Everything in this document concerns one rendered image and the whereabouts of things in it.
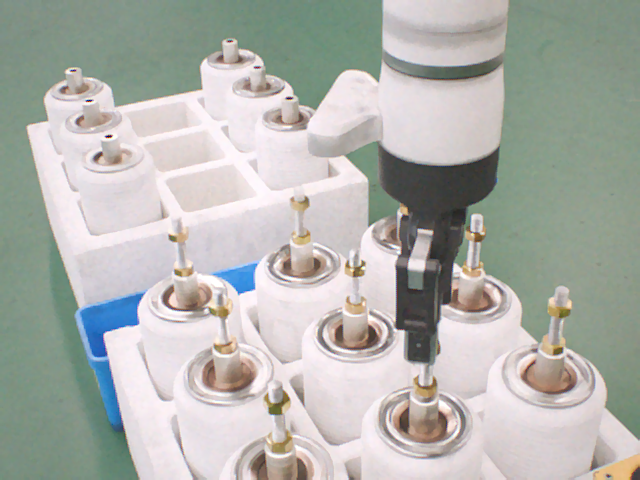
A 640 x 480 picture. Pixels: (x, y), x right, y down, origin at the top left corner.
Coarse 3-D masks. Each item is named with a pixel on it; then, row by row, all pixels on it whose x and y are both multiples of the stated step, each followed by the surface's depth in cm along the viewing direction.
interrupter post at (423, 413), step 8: (416, 400) 64; (424, 400) 63; (432, 400) 63; (416, 408) 64; (424, 408) 63; (432, 408) 64; (416, 416) 64; (424, 416) 64; (432, 416) 64; (416, 424) 65; (424, 424) 64; (432, 424) 65
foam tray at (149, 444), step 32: (256, 320) 92; (128, 352) 84; (128, 384) 81; (288, 384) 80; (128, 416) 84; (160, 416) 77; (480, 416) 77; (608, 416) 75; (160, 448) 74; (352, 448) 73; (608, 448) 73
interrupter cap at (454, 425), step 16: (384, 400) 67; (400, 400) 67; (448, 400) 67; (384, 416) 66; (400, 416) 66; (448, 416) 66; (464, 416) 66; (384, 432) 65; (400, 432) 65; (416, 432) 65; (432, 432) 65; (448, 432) 64; (464, 432) 64; (400, 448) 63; (416, 448) 63; (432, 448) 63; (448, 448) 63
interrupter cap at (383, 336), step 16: (320, 320) 76; (336, 320) 76; (368, 320) 76; (384, 320) 76; (320, 336) 74; (336, 336) 75; (368, 336) 74; (384, 336) 74; (336, 352) 72; (352, 352) 72; (368, 352) 72; (384, 352) 72
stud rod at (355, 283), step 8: (352, 248) 70; (352, 256) 70; (360, 256) 70; (352, 264) 70; (360, 264) 70; (352, 280) 71; (360, 280) 71; (352, 288) 71; (360, 288) 72; (352, 296) 72; (360, 296) 72
